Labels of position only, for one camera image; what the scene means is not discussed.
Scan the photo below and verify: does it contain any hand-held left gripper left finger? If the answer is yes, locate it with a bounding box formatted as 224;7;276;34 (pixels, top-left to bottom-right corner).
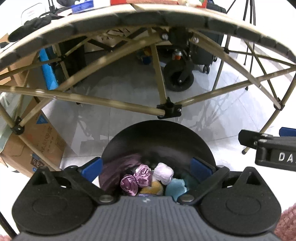
29;157;117;205

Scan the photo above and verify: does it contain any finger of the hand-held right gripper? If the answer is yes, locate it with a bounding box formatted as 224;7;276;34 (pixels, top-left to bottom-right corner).
238;129;274;149
279;127;296;138

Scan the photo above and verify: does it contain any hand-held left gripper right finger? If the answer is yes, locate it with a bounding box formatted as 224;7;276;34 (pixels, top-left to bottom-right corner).
178;157;267;205

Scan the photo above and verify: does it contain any lilac fuzzy headband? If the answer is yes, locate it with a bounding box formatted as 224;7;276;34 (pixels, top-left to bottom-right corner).
154;162;174;185

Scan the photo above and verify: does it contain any pink satin scrunchie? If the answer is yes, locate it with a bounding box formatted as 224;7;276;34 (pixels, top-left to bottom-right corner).
120;164;152;197

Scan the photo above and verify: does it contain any black round bin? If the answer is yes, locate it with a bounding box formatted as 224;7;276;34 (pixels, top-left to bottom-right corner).
99;120;217;202

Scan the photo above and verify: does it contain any yellow scrunchie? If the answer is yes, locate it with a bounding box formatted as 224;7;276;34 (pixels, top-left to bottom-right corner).
138;181;165;197

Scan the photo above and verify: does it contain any pink sponge block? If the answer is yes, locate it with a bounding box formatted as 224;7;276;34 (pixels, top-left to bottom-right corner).
130;0;179;5

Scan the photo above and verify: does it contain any printed cardboard box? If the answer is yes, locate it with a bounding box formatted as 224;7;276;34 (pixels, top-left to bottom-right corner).
0;96;67;178

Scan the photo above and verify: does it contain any black wagon wheel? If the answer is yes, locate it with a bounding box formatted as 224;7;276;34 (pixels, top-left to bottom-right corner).
163;60;195;92

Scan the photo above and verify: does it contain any black suitcase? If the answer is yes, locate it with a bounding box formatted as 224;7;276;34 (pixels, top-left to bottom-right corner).
191;6;226;75

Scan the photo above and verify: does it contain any pale green plastic liner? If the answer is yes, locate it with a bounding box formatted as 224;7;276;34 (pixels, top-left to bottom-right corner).
0;92;15;150

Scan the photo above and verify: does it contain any tan folding slat table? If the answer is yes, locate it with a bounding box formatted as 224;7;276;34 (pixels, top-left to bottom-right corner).
0;0;296;155

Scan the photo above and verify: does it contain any blue foam piece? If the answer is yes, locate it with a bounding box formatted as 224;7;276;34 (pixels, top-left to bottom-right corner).
39;47;59;91

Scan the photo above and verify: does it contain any black tripod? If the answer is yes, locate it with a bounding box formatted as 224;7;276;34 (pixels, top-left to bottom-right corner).
226;0;258;73

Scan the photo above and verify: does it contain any large open cardboard box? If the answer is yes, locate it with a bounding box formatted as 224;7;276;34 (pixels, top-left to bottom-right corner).
0;33;42;86

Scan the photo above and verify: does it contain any black cloth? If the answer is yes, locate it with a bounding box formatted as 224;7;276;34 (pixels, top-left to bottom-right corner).
9;17;56;42

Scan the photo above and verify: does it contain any blue box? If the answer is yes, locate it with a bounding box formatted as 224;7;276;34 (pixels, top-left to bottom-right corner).
70;1;94;12

